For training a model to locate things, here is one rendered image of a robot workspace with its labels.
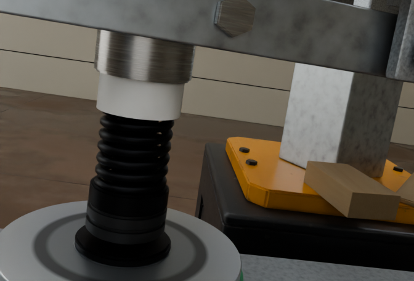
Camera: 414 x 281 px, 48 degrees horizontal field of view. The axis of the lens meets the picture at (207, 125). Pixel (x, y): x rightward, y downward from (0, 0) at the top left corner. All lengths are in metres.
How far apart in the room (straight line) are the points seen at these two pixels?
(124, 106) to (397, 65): 0.21
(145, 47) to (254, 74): 5.95
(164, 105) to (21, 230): 0.18
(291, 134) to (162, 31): 0.90
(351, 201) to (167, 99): 0.58
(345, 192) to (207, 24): 0.62
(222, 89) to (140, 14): 5.97
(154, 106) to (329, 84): 0.80
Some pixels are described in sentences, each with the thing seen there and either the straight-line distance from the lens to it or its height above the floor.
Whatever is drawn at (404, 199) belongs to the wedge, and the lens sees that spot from 1.09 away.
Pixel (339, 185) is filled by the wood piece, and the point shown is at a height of 0.83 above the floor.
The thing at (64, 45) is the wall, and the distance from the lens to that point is 6.53.
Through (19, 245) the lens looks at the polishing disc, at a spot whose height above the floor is 0.88.
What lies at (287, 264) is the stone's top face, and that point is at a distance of 0.58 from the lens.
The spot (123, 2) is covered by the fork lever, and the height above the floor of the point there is 1.08.
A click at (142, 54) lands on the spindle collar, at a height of 1.05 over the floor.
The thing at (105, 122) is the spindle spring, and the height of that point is 0.99.
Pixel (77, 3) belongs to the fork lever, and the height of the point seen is 1.08.
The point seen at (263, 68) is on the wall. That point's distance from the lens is 6.30.
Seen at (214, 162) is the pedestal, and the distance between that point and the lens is 1.25.
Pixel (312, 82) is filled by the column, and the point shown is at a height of 0.99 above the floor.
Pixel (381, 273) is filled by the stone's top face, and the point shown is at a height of 0.82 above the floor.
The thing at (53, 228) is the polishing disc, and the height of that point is 0.88.
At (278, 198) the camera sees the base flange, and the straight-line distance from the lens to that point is 0.98.
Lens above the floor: 1.07
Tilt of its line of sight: 11 degrees down
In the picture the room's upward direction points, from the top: 8 degrees clockwise
